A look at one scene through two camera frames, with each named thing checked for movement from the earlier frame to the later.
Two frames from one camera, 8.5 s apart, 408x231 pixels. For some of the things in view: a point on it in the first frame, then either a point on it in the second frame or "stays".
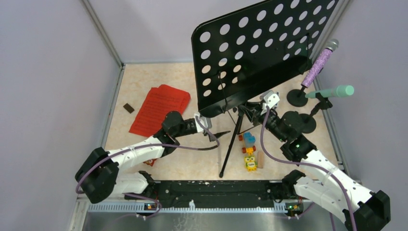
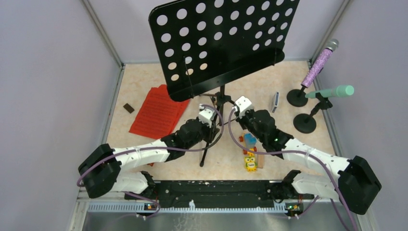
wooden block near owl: (260, 160) stays
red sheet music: (158, 102) stays
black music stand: (238, 53) to (200, 44)
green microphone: (341, 91) stays
